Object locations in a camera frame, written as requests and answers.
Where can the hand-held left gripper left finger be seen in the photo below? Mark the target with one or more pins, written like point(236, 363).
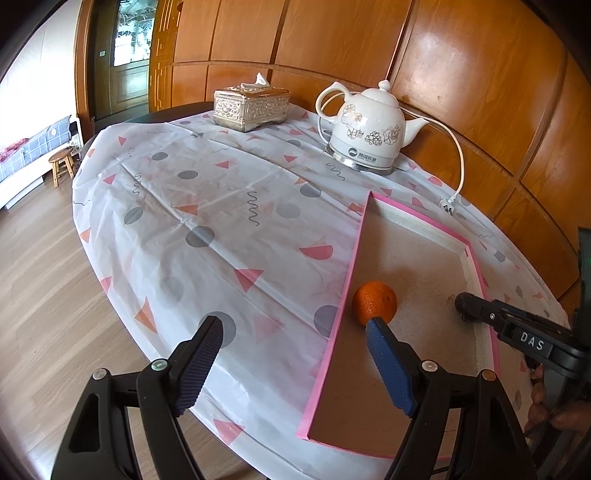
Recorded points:
point(198, 364)

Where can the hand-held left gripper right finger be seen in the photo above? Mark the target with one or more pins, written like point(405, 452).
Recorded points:
point(388, 369)

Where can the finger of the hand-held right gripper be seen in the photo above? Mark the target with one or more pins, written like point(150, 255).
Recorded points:
point(494, 316)

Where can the orange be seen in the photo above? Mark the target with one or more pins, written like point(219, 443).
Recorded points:
point(374, 297)

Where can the pink-edged shallow tray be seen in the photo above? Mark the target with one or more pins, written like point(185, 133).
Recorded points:
point(415, 286)

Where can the person's right hand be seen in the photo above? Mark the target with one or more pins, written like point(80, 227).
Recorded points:
point(538, 394)

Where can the white power plug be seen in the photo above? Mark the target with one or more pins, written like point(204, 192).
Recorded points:
point(448, 204)

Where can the white patterned tablecloth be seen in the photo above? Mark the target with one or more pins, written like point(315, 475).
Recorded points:
point(207, 184)

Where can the silver kettle base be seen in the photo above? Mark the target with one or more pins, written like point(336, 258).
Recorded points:
point(364, 164)

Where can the white floral ceramic kettle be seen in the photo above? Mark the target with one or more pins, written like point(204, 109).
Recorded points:
point(364, 122)

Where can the small wooden stool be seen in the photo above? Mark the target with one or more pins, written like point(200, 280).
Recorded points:
point(62, 161)

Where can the silver embossed tissue box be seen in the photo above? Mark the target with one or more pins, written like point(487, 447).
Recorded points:
point(249, 108)

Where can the sofa with checked cushions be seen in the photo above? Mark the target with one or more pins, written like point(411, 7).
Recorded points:
point(32, 147)

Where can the white tissue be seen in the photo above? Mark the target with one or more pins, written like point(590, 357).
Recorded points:
point(256, 81)

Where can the wooden door with glass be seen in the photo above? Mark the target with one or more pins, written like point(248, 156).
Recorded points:
point(129, 78)

